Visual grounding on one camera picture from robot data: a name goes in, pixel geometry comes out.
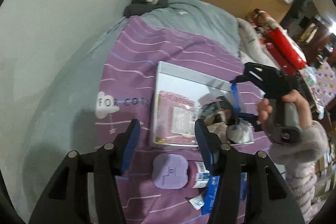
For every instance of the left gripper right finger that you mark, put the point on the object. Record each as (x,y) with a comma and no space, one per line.
(269,199)

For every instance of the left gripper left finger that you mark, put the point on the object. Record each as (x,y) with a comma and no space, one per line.
(65,198)

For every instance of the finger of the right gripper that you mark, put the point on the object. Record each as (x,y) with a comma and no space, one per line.
(250,118)
(239,79)

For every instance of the white black plush dog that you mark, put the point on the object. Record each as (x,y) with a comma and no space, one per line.
(240,133)

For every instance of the blue plastic package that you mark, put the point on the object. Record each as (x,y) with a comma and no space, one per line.
(212,186)

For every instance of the grey plaid cloth with bow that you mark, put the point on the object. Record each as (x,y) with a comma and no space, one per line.
(218,104)

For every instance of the pink sparkly sponge cloth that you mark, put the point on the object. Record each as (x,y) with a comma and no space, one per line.
(181,116)

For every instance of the lilac plastic case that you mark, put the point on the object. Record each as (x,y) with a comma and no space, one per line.
(170,171)

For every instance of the yellow tissue pack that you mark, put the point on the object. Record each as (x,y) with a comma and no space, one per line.
(161,120)

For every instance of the pink fuzzy sleeve forearm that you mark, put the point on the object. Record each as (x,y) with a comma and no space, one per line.
(299,162)

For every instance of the person right hand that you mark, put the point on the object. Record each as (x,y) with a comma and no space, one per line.
(304,114)

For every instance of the beige folded quilt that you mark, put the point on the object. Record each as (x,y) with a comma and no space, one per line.
(250,49)

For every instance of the red folded quilt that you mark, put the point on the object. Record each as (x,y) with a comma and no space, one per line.
(279,46)

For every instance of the small white blue sachet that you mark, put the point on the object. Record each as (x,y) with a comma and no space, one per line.
(197,202)

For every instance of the pink patterned gift box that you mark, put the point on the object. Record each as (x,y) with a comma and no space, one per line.
(324,88)

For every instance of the white cardboard box tray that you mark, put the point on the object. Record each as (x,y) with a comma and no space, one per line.
(194,85)

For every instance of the grey blanket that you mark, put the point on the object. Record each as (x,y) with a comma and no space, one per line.
(189,26)

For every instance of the purple striped bed sheet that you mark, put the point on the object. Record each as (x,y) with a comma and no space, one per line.
(126,92)

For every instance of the dark grey white garment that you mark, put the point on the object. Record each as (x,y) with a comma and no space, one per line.
(140,7)

